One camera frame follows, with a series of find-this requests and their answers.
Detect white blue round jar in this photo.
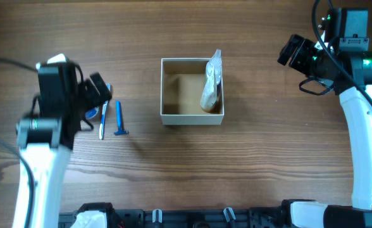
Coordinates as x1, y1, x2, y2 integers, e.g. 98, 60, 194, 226
85, 107, 99, 120

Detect blue white toothbrush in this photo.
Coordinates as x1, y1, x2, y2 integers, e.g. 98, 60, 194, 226
99, 100, 109, 140

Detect blue disposable razor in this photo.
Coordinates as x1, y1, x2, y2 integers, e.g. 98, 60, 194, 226
114, 100, 128, 136

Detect white floral tube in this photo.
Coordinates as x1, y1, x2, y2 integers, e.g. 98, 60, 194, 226
200, 49, 222, 112

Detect blue spray bottle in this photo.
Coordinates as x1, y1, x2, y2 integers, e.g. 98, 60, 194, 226
214, 65, 222, 99

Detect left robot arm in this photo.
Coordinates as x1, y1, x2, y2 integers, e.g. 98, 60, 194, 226
13, 54, 112, 227

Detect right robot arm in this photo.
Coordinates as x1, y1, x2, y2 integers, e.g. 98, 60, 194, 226
273, 7, 372, 227

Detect beige cardboard box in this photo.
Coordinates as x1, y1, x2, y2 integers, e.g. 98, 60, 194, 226
160, 58, 225, 125

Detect black right camera cable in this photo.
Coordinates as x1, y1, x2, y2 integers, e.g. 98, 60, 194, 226
311, 0, 372, 137

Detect black camera cable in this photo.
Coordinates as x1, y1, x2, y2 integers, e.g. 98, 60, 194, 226
0, 56, 37, 228
311, 0, 372, 137

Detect black left camera cable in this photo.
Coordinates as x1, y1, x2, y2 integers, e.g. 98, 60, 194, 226
0, 56, 37, 228

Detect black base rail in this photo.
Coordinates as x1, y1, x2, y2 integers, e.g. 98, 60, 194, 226
58, 207, 301, 228

